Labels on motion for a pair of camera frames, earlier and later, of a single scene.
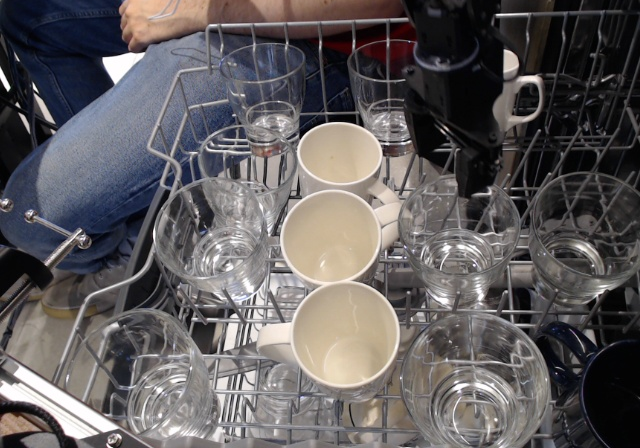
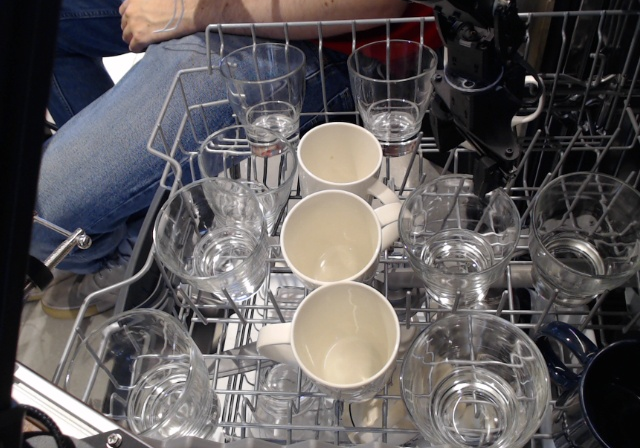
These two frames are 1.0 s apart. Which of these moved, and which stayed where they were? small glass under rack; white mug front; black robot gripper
Moved: black robot gripper
Stayed: small glass under rack; white mug front
